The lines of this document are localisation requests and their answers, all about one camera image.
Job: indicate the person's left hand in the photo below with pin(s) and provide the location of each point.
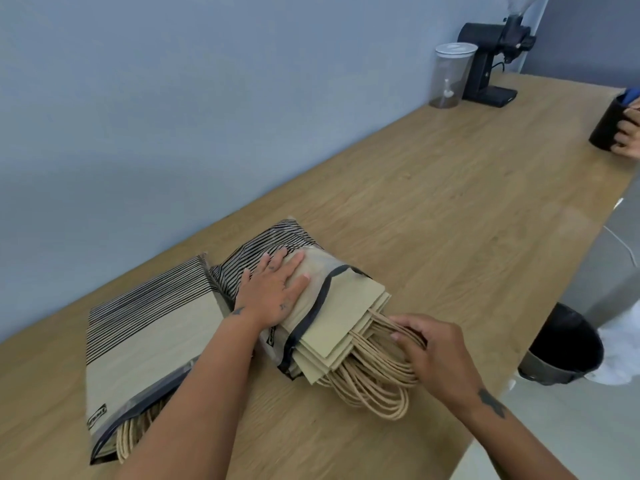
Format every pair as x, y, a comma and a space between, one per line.
265, 299

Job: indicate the person's right hand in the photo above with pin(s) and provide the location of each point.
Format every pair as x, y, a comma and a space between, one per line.
442, 357

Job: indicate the person's right thumb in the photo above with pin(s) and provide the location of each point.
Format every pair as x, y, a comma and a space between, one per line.
406, 347

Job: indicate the person's left middle finger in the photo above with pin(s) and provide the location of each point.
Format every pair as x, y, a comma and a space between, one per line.
279, 260

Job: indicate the person's left little finger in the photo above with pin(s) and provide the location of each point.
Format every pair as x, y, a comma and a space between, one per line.
245, 282

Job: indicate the person's left thumb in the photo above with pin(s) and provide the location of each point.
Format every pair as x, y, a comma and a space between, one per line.
301, 284

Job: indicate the stack of kraft paper bags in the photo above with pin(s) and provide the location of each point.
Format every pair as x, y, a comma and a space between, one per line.
345, 334

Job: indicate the person's left forearm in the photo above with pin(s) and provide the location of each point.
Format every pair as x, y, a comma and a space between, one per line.
200, 394

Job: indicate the person's right forearm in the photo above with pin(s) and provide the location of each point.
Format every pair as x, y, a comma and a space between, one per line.
505, 434

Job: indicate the black trash bin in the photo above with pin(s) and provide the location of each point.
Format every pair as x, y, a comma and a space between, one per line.
565, 344

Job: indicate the white plastic bag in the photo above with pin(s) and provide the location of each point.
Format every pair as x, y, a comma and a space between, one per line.
622, 354

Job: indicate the clear canister with white lid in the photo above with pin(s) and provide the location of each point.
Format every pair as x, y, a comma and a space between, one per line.
451, 74

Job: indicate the black coffee grinder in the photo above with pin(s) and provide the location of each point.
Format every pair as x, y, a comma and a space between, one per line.
480, 59

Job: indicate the black cup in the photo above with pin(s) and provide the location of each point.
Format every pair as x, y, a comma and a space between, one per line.
606, 124

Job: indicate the blue cloth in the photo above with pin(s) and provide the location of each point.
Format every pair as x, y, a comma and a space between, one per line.
631, 96

